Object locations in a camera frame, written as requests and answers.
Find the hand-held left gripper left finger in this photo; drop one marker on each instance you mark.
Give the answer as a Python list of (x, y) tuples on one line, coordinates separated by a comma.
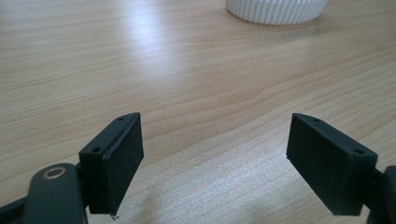
[(113, 165)]

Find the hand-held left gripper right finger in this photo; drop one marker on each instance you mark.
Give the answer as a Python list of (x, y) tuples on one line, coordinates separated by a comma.
[(330, 168)]

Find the white ribbed bowl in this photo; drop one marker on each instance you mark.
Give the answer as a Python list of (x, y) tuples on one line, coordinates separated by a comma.
[(275, 11)]

